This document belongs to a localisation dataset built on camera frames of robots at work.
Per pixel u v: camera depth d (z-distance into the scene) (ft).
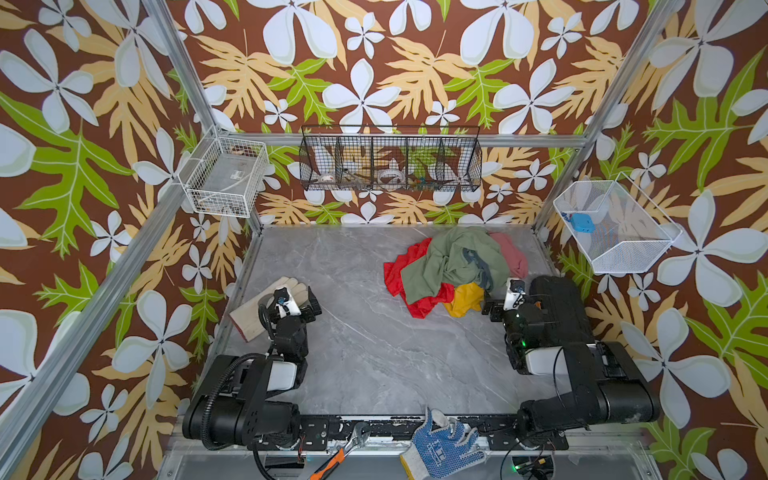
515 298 2.53
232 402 1.43
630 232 2.58
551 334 2.84
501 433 2.41
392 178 3.23
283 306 2.37
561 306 2.98
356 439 2.40
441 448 2.35
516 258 3.36
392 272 3.44
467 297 3.09
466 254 3.07
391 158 3.21
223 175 2.83
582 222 2.82
